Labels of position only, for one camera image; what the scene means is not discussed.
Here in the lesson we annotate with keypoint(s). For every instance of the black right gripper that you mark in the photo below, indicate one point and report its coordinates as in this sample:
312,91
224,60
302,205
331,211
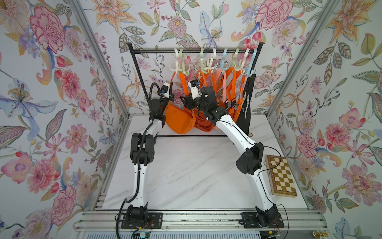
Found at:
190,102

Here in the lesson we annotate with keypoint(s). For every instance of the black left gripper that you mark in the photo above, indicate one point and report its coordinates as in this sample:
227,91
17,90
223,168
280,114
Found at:
168,99

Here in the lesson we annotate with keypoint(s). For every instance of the bright orange crescent bag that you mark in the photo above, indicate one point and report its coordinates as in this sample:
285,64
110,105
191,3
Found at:
178,120

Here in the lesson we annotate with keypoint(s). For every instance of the dark orange crescent bag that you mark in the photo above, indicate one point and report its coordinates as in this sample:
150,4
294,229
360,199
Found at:
202,123

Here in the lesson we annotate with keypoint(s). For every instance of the pink crescent bag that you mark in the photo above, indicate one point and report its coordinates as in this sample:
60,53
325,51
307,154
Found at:
220,85

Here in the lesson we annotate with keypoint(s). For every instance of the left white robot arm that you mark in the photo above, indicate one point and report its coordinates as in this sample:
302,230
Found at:
133,213

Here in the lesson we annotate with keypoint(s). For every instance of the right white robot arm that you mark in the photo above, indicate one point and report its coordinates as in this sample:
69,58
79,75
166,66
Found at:
251,153

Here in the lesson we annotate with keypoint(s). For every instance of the green hook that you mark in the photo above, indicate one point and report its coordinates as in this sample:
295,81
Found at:
185,71
203,67
234,60

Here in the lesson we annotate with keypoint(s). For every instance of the white hook far left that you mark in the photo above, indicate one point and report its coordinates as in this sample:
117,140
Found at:
176,69

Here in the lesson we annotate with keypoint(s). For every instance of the white hook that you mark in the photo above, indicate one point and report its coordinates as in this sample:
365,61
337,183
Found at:
243,62
211,66
176,69

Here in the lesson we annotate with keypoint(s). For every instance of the white hook middle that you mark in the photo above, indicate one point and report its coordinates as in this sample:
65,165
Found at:
211,66

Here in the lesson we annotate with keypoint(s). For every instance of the blue hook middle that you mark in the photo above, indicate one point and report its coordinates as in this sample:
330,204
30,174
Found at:
222,64

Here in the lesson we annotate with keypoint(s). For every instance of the blue hook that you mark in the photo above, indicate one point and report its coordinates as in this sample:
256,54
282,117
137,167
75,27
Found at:
222,64
251,66

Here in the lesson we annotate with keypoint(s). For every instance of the green hook middle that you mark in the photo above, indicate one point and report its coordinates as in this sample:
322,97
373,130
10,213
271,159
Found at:
203,67

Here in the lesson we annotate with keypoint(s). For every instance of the black bag on rack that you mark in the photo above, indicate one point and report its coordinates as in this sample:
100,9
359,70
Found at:
244,118

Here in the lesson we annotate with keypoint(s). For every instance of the green hook right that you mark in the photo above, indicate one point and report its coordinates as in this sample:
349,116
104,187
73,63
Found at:
234,60

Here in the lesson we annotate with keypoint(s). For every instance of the blue hook far right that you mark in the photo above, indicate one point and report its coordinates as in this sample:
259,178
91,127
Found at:
251,66

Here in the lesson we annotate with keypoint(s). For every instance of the white hook right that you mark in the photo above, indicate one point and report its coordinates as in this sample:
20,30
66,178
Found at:
243,62

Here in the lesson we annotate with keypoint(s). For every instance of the black metal clothes rack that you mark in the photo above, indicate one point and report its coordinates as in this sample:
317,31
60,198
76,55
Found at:
192,61

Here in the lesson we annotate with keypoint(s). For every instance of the wooden chessboard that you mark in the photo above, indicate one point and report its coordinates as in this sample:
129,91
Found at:
280,177

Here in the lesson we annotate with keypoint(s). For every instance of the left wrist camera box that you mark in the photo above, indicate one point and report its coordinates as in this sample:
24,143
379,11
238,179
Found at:
165,90

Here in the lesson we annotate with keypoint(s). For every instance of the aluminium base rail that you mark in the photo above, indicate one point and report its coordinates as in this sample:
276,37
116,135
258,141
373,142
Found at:
208,220

